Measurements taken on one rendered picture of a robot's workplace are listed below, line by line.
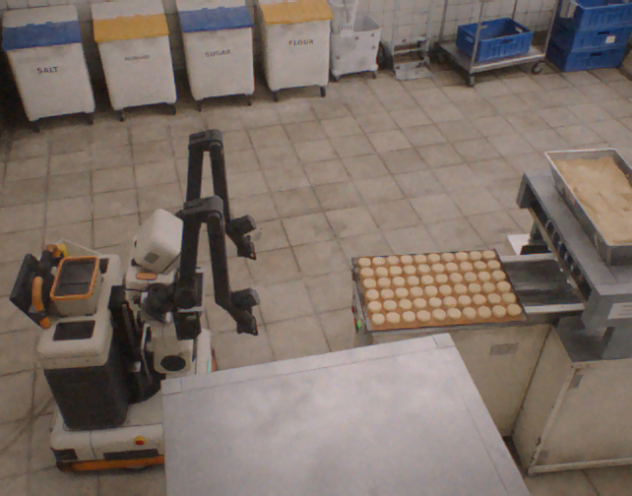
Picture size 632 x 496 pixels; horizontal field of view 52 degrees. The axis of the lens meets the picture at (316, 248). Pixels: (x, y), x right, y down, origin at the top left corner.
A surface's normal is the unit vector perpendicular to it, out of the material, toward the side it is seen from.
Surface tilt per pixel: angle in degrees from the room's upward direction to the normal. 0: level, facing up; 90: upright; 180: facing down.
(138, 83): 95
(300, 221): 0
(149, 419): 0
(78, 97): 93
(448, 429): 0
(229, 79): 93
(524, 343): 90
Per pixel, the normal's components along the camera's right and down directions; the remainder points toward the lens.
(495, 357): 0.10, 0.65
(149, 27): 0.06, -0.66
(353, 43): 0.33, 0.68
